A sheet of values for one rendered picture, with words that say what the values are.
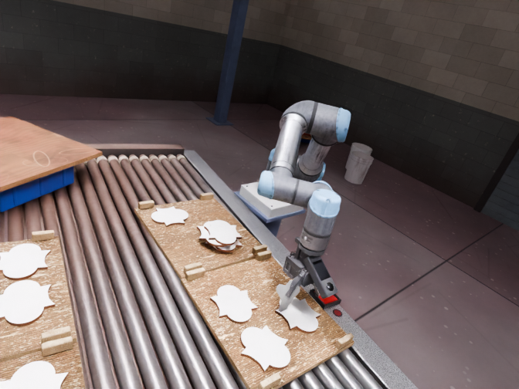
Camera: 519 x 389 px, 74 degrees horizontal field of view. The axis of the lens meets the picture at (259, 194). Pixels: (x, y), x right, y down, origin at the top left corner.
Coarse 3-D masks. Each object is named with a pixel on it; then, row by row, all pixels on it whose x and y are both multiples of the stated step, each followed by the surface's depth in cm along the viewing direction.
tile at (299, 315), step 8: (296, 304) 105; (304, 304) 105; (280, 312) 100; (288, 312) 101; (296, 312) 102; (304, 312) 103; (312, 312) 103; (288, 320) 98; (296, 320) 99; (304, 320) 100; (312, 320) 100; (304, 328) 97; (312, 328) 98
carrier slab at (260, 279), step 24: (240, 264) 117; (264, 264) 120; (192, 288) 102; (216, 288) 104; (240, 288) 107; (264, 288) 109; (216, 312) 96; (264, 312) 100; (216, 336) 90; (240, 336) 91; (288, 336) 95; (312, 336) 97; (336, 336) 98; (240, 360) 85; (312, 360) 89
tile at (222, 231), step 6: (216, 222) 126; (222, 222) 127; (210, 228) 122; (216, 228) 123; (222, 228) 124; (228, 228) 125; (234, 228) 125; (210, 234) 119; (216, 234) 120; (222, 234) 121; (228, 234) 122; (234, 234) 122; (216, 240) 118; (222, 240) 118; (228, 240) 118; (234, 240) 119
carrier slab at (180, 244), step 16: (176, 208) 138; (192, 208) 141; (208, 208) 143; (224, 208) 146; (144, 224) 125; (160, 224) 126; (192, 224) 131; (240, 224) 139; (160, 240) 118; (176, 240) 120; (192, 240) 122; (240, 240) 129; (256, 240) 131; (176, 256) 113; (192, 256) 115; (208, 256) 116; (224, 256) 118; (240, 256) 120; (176, 272) 108
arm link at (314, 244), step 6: (306, 234) 90; (300, 240) 93; (306, 240) 91; (312, 240) 90; (318, 240) 89; (324, 240) 90; (306, 246) 91; (312, 246) 90; (318, 246) 90; (324, 246) 91
